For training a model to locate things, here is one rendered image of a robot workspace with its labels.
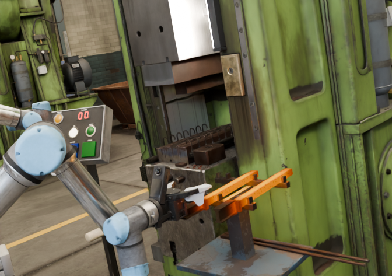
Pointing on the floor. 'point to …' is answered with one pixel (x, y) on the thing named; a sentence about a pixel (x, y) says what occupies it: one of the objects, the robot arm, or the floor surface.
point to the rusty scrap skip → (118, 102)
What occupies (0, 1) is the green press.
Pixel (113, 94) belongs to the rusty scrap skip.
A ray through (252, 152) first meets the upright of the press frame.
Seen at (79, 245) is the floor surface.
